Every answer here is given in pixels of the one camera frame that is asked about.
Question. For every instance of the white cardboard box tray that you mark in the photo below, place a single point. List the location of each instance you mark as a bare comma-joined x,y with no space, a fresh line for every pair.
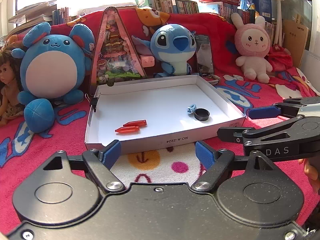
163,103

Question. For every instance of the blue Stitch plush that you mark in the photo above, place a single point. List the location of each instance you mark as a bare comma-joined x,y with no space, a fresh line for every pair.
173,45

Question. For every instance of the brown cardboard board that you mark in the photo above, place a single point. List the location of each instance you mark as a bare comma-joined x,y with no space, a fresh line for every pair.
296,36

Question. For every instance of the black smartphone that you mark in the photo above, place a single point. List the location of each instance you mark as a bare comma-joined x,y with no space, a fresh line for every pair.
204,54

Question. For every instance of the pink triangular miniature house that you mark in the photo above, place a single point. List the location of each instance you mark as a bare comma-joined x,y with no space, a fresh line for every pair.
115,57

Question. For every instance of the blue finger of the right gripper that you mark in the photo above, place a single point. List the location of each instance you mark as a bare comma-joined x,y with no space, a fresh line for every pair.
232,134
264,112

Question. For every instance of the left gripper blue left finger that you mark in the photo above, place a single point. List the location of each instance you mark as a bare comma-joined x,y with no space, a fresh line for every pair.
99,164

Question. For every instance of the row of books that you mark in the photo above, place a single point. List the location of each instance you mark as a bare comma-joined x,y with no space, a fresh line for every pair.
157,12

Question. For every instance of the brown haired doll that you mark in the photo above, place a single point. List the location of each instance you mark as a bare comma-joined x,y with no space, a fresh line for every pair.
10,87

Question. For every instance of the pink bunny plush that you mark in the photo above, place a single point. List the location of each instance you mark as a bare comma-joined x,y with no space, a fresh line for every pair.
253,44

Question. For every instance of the binder clip on box edge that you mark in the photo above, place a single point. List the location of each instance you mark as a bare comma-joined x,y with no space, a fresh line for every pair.
93,101

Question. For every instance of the person's right hand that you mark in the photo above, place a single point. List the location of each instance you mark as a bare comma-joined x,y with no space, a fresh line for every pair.
311,173

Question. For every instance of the stack of papers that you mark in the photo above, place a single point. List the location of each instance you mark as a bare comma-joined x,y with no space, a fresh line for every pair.
46,11

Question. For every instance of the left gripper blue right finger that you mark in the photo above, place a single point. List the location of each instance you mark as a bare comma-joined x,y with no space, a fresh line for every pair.
217,165

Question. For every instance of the round blue mouse plush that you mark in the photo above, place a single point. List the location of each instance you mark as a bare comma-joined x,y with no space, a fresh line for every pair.
52,69

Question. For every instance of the black round lid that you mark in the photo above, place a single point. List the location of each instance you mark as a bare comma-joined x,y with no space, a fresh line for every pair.
201,114

